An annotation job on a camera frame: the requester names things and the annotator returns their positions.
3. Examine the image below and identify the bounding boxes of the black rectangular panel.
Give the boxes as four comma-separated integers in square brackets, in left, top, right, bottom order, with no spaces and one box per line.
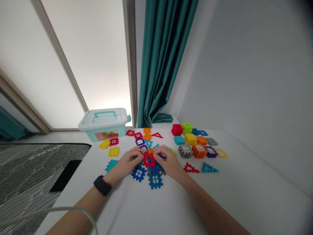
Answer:
[49,159,83,193]

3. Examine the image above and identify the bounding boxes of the blue flat block tiles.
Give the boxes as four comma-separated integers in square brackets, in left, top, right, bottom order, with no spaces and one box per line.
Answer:
[191,128,209,137]

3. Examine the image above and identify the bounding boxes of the red block cube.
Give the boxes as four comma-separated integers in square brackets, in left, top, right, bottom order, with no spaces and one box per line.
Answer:
[171,123,184,137]

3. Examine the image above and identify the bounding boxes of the orange window block cube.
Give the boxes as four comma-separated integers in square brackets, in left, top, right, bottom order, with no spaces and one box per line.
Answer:
[191,144,208,159]

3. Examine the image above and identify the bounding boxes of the white cable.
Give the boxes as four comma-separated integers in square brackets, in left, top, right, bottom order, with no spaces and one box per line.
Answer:
[0,206,99,235]

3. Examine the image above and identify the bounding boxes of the person's right hand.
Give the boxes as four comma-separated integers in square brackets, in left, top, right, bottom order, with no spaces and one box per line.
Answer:
[153,145,189,184]

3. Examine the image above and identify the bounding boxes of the yellow block cube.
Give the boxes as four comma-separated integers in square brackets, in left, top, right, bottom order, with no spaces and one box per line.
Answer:
[184,133,198,146]

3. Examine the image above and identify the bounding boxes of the teal triangle block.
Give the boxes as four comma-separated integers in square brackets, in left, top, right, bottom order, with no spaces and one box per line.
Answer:
[201,161,219,174]

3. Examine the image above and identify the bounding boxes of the glass sliding door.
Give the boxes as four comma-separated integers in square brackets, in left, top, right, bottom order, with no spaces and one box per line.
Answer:
[0,0,138,134]

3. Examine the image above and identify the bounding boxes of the yellow frame block tile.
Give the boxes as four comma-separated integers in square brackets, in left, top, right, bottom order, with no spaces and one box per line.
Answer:
[215,149,230,159]

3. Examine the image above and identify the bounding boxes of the person's left hand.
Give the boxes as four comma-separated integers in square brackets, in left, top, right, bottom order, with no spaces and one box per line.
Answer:
[104,146,145,186]

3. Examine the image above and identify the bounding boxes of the striped gray mattress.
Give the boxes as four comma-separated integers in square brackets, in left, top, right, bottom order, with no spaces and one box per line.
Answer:
[0,143,92,235]

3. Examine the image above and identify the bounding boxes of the light blue window block tile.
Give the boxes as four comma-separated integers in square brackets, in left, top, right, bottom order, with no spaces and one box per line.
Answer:
[147,172,163,190]

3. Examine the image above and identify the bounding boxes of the gray window block cube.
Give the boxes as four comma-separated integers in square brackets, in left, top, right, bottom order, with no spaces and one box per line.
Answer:
[178,144,194,160]

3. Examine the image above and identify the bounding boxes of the purple window block cube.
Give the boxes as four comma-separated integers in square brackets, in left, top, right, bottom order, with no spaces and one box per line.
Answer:
[204,146,218,159]

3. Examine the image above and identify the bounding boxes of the mint plastic storage box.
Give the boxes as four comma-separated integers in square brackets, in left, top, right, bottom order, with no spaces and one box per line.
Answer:
[78,107,132,143]

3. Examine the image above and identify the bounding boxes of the teal curtain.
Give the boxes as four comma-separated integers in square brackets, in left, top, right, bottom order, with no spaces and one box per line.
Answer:
[136,0,200,129]

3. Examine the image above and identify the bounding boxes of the green block cube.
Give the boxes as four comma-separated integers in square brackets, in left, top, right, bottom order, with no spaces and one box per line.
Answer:
[181,122,193,135]

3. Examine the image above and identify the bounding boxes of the dark blue window block tile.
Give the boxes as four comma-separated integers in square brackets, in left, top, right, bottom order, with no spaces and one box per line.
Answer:
[131,165,147,182]

